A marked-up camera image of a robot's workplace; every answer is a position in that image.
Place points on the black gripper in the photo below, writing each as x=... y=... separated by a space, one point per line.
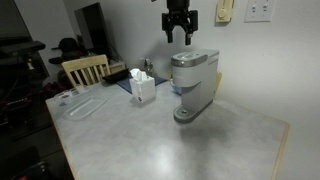
x=179 y=8

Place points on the grey single-serve coffee maker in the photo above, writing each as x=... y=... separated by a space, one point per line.
x=195 y=83

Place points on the clear glass item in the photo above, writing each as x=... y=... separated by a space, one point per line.
x=147 y=65

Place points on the light blue carton box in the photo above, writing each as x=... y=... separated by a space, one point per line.
x=175 y=88

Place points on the light wooden board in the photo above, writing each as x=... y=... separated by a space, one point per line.
x=218 y=83

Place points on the white tissue box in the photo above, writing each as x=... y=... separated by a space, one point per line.
x=143 y=88

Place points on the small wooden cabinet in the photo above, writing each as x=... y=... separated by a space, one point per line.
x=117 y=67

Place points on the dark blue placemat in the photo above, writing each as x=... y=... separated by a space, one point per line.
x=125 y=84

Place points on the tall black panel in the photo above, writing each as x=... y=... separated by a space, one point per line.
x=95 y=30

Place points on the light wooden chair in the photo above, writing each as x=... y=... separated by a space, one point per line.
x=87 y=63

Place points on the black hat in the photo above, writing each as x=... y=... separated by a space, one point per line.
x=68 y=44

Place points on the small white cup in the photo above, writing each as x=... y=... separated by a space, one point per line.
x=80 y=88
x=66 y=97

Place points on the clear plastic tray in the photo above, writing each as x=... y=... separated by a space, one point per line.
x=85 y=108

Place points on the black equipment stand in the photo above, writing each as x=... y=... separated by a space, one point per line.
x=23 y=47

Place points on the beige wall thermostat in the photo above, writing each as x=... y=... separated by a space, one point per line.
x=223 y=11

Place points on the white light switch plate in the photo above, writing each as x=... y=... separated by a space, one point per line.
x=259 y=10

